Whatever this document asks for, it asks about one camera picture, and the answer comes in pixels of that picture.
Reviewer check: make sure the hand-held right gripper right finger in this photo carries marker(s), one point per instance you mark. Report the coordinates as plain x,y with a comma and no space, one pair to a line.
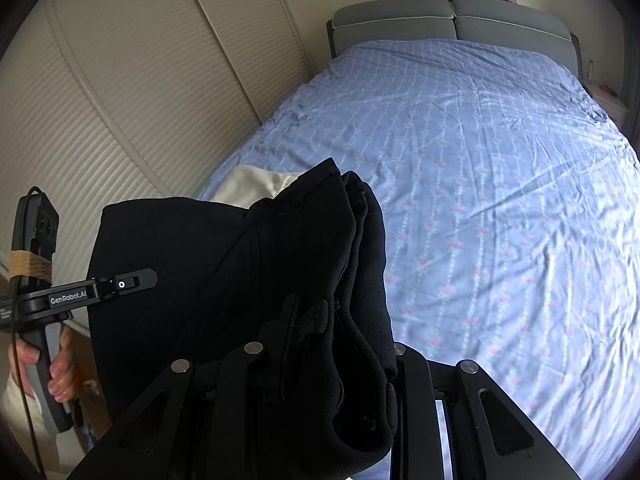
415,410

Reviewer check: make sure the louvered wardrobe doors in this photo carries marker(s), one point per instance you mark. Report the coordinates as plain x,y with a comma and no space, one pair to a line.
125,85

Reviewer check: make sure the person's left forearm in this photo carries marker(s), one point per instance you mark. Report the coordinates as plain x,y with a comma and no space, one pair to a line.
20,425

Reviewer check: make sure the blue floral bed sheet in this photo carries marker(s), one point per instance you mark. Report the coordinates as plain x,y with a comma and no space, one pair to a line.
500,210

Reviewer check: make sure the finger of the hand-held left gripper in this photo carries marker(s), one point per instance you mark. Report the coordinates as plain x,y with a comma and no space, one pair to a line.
130,282

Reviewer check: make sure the white nightstand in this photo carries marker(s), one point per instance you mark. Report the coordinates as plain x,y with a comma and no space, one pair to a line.
607,102

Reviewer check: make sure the white cloth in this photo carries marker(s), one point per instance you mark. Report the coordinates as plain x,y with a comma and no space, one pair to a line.
255,185

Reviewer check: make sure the black pants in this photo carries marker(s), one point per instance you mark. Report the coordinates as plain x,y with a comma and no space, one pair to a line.
225,270

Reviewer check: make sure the grey padded headboard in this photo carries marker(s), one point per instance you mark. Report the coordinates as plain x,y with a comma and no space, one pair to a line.
400,25

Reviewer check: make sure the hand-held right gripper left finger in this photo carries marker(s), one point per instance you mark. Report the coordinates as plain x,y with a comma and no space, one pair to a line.
230,410

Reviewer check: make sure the person's left hand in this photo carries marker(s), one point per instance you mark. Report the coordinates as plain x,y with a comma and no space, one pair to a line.
62,380

